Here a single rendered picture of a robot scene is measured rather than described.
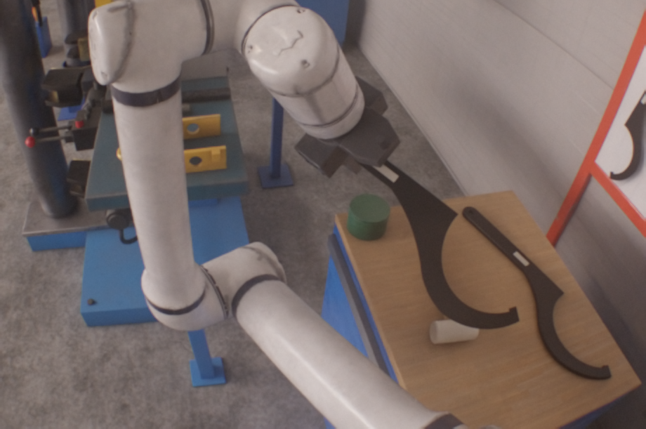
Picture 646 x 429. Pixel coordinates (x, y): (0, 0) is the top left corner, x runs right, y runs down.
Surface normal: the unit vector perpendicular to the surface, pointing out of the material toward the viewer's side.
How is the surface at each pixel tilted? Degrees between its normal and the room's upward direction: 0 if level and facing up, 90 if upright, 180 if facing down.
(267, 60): 46
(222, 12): 67
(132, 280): 0
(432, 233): 40
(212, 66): 90
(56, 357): 0
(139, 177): 94
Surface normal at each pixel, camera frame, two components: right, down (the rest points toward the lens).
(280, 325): -0.39, -0.61
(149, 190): 0.15, 0.71
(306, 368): -0.58, -0.39
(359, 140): -0.28, -0.25
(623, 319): -0.96, 0.11
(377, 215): 0.09, -0.76
